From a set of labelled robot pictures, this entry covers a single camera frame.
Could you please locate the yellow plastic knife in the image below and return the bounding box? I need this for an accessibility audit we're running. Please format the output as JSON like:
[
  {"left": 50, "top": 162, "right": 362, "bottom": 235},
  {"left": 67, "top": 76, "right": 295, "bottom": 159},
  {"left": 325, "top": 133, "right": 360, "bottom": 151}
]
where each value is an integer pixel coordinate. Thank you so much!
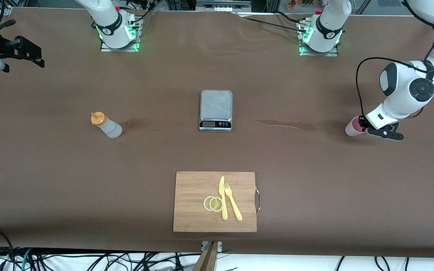
[{"left": 219, "top": 176, "right": 228, "bottom": 220}]

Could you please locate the clear sauce bottle orange cap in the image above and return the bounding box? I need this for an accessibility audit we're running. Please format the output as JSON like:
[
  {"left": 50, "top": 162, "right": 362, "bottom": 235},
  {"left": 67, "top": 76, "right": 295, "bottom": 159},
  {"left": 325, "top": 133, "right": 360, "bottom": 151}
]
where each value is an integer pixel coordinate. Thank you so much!
[{"left": 91, "top": 111, "right": 123, "bottom": 139}]

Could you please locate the teal floor cable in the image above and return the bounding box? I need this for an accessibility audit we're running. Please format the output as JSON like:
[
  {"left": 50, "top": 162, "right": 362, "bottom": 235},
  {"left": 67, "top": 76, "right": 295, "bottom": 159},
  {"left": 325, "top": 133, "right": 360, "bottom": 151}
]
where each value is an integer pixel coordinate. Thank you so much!
[{"left": 20, "top": 248, "right": 33, "bottom": 271}]

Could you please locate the silver digital kitchen scale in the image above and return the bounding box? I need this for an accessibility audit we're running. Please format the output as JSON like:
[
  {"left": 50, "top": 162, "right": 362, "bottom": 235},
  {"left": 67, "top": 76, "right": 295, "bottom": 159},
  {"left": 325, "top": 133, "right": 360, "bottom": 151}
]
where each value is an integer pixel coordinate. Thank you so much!
[{"left": 199, "top": 90, "right": 233, "bottom": 132}]

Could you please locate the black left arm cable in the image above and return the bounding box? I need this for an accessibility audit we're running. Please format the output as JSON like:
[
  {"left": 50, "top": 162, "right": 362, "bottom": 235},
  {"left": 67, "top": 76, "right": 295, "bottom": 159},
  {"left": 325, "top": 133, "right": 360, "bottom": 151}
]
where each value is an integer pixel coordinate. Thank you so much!
[{"left": 355, "top": 56, "right": 428, "bottom": 121}]

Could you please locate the pink plastic cup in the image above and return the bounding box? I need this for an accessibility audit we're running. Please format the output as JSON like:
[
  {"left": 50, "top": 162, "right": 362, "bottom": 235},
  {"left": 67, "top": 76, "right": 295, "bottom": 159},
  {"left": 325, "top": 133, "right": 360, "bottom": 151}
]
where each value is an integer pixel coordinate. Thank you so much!
[{"left": 345, "top": 116, "right": 364, "bottom": 137}]

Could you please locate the tangled black cable bundle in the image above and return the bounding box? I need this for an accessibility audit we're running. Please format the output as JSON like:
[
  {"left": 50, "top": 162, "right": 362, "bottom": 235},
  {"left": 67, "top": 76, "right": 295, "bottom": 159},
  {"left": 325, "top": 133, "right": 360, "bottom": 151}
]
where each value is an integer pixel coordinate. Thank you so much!
[{"left": 0, "top": 247, "right": 202, "bottom": 271}]

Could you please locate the small metal bracket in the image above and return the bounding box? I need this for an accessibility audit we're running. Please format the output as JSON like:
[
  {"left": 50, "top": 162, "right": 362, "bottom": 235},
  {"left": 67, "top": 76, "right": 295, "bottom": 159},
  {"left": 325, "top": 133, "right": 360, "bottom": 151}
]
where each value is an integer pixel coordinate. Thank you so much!
[{"left": 201, "top": 241, "right": 223, "bottom": 252}]

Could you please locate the wooden cutting board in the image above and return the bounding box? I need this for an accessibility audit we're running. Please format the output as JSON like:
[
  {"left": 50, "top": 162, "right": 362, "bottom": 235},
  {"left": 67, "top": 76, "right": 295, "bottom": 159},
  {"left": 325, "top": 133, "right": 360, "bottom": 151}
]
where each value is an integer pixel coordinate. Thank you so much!
[{"left": 173, "top": 171, "right": 258, "bottom": 233}]

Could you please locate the yellow plastic fork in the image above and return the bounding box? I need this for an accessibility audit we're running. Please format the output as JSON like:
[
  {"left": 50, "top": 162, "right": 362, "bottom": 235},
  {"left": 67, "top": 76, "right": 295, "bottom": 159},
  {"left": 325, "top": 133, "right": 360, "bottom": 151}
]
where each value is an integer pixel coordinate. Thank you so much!
[{"left": 224, "top": 182, "right": 243, "bottom": 222}]

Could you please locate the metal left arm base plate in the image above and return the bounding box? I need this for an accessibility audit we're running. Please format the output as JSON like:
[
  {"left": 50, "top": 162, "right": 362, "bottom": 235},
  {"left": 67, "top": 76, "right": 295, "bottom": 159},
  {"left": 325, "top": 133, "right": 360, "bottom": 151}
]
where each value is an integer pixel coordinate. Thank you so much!
[{"left": 298, "top": 19, "right": 339, "bottom": 57}]

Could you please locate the black cable on table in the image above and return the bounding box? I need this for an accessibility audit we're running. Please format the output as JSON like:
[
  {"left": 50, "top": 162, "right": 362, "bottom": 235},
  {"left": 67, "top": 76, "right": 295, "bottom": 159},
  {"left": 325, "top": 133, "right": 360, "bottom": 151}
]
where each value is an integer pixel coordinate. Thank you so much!
[{"left": 236, "top": 11, "right": 308, "bottom": 31}]

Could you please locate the wooden post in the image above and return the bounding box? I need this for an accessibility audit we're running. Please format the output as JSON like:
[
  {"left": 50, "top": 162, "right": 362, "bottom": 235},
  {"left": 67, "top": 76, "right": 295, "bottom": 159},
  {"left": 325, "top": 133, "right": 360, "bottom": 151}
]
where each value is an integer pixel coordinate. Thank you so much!
[{"left": 193, "top": 241, "right": 219, "bottom": 271}]

